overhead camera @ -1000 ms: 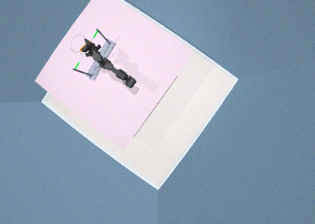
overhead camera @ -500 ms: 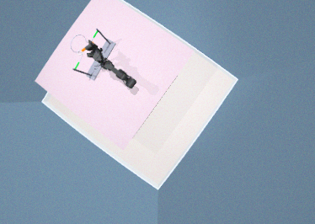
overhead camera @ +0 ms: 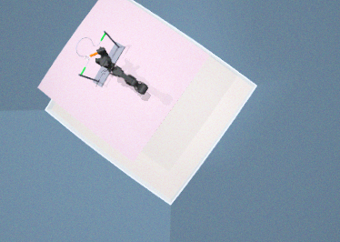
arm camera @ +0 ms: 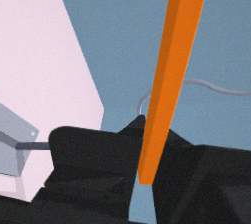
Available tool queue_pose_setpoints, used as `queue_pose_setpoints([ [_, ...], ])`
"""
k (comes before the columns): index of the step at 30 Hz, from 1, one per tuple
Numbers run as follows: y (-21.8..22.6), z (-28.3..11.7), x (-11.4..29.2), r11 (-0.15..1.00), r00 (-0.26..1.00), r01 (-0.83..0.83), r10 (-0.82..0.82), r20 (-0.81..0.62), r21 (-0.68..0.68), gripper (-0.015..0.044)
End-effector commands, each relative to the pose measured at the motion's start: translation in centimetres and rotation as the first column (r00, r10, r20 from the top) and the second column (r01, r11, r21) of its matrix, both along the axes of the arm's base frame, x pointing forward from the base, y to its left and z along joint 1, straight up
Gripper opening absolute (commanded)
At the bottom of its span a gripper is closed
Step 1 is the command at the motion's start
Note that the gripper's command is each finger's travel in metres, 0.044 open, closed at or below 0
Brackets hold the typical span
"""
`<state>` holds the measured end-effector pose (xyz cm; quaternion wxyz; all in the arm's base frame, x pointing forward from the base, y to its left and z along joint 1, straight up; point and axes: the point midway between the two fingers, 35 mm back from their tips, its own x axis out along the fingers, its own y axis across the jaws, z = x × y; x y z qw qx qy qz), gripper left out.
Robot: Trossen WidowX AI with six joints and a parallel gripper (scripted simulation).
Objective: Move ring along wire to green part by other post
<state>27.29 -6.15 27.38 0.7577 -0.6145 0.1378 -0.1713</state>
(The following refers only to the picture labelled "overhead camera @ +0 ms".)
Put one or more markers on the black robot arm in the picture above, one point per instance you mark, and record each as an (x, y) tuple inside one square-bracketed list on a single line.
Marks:
[(117, 71)]

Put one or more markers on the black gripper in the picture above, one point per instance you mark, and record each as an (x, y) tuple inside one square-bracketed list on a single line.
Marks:
[(101, 51)]

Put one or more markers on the grey wire rig on two posts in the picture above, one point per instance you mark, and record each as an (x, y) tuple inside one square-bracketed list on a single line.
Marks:
[(103, 73)]

